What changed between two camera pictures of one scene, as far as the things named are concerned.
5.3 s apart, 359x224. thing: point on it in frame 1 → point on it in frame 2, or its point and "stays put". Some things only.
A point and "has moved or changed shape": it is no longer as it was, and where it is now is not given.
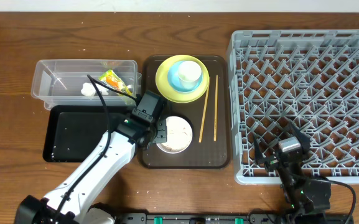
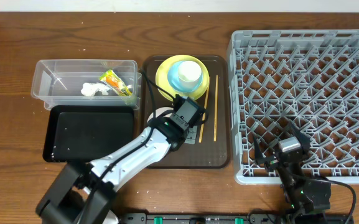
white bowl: [179, 135] has moved or changed shape
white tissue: [88, 89] stays put
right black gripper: [279, 160] stays put
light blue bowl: [173, 79] stays put
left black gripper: [162, 127] → [193, 139]
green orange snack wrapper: [111, 78] stays put
